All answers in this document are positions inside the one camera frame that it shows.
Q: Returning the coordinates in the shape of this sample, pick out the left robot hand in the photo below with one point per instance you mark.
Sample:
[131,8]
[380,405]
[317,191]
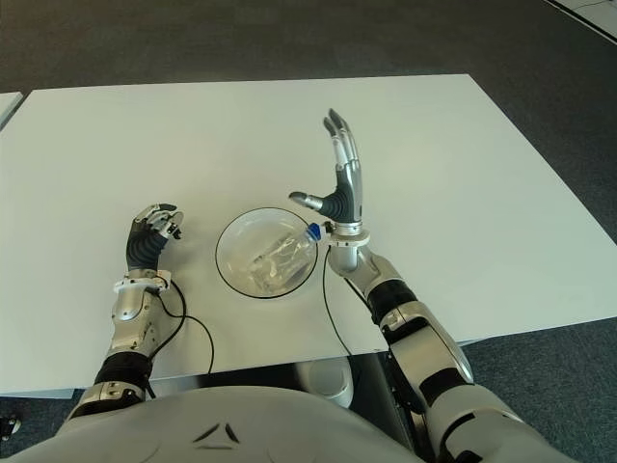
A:
[142,246]

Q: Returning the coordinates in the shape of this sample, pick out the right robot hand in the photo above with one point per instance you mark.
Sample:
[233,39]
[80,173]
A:
[344,198]

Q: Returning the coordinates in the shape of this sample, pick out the clear plastic water bottle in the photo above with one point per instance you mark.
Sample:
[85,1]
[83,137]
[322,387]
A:
[284,260]

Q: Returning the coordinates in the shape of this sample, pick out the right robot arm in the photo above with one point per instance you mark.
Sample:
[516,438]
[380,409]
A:
[344,260]

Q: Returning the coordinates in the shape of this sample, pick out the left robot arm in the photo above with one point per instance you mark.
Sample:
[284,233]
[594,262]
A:
[127,308]

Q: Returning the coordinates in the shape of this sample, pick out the white plate black rim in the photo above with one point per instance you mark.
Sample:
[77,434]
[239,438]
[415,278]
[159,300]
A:
[236,241]

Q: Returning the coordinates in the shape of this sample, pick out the white round bin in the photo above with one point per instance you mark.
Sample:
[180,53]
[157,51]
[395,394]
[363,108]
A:
[328,381]

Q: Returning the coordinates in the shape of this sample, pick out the small white table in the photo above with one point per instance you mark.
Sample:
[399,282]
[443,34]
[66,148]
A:
[7,106]

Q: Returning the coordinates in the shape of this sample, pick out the grey robot torso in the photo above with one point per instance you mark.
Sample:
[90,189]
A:
[241,424]

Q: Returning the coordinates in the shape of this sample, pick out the black caster wheel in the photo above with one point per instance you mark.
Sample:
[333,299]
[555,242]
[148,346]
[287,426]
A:
[10,423]

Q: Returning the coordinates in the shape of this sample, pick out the white board edge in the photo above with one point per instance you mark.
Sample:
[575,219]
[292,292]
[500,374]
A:
[598,12]

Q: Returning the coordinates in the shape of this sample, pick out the black metal stand frame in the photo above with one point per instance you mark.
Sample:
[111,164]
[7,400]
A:
[400,400]

